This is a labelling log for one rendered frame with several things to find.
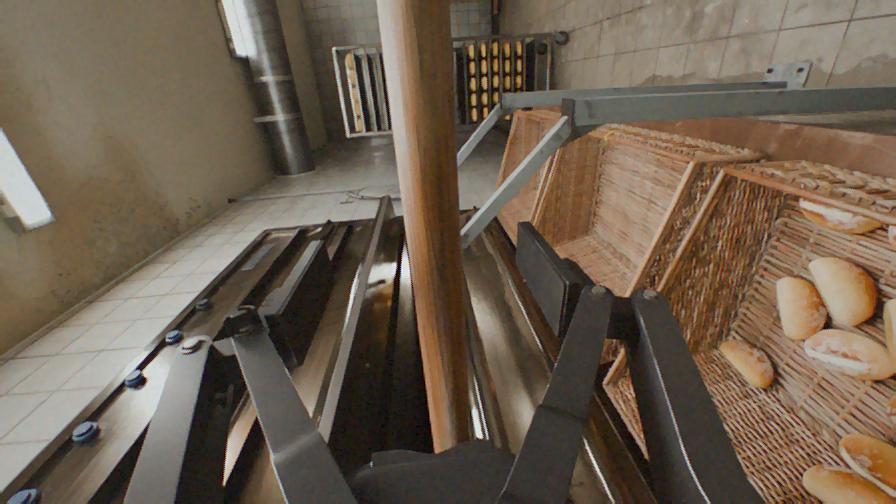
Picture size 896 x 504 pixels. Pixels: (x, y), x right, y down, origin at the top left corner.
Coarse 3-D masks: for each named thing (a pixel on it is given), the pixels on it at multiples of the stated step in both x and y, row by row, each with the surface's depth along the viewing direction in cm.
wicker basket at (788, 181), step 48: (720, 192) 50; (768, 192) 51; (816, 192) 36; (864, 192) 35; (720, 240) 54; (768, 240) 55; (816, 240) 48; (864, 240) 42; (672, 288) 58; (720, 288) 59; (768, 288) 56; (816, 288) 49; (720, 336) 65; (624, 384) 67; (720, 384) 61; (816, 384) 49; (864, 384) 43; (768, 432) 51; (816, 432) 49; (864, 432) 43; (768, 480) 47
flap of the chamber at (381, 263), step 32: (384, 224) 135; (384, 256) 121; (384, 288) 110; (352, 320) 77; (384, 320) 100; (352, 352) 69; (384, 352) 92; (352, 384) 65; (352, 416) 61; (352, 448) 58
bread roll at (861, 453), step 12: (840, 444) 43; (852, 444) 42; (864, 444) 41; (876, 444) 40; (888, 444) 40; (852, 456) 41; (864, 456) 40; (876, 456) 39; (888, 456) 39; (852, 468) 41; (864, 468) 39; (876, 468) 39; (888, 468) 38; (876, 480) 38; (888, 480) 37; (888, 492) 37
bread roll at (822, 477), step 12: (816, 468) 42; (828, 468) 41; (840, 468) 40; (804, 480) 42; (816, 480) 41; (828, 480) 40; (840, 480) 39; (852, 480) 39; (864, 480) 38; (816, 492) 40; (828, 492) 39; (840, 492) 38; (852, 492) 38; (864, 492) 37; (876, 492) 37
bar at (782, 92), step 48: (528, 96) 93; (576, 96) 94; (624, 96) 52; (672, 96) 51; (720, 96) 51; (768, 96) 52; (816, 96) 52; (864, 96) 53; (480, 336) 38; (480, 384) 31; (480, 432) 27
